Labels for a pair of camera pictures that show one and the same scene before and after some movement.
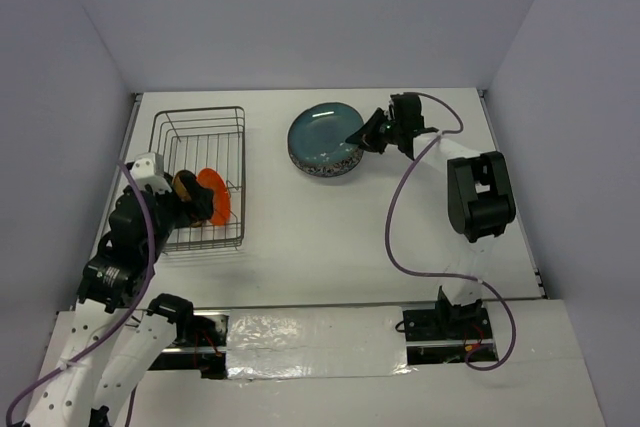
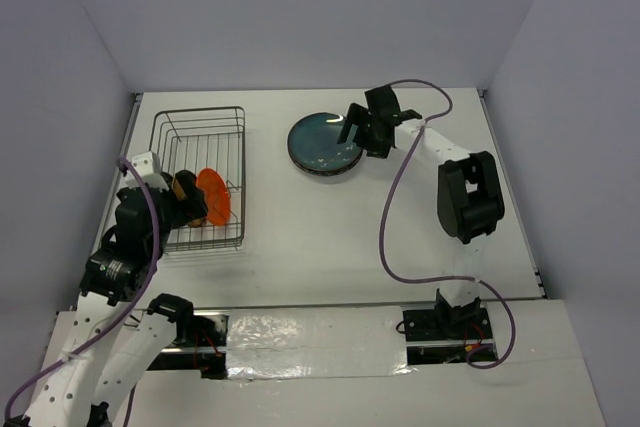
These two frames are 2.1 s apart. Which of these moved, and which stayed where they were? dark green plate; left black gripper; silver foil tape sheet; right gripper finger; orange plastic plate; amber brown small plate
Moved: dark green plate; right gripper finger
Stayed: amber brown small plate; silver foil tape sheet; left black gripper; orange plastic plate
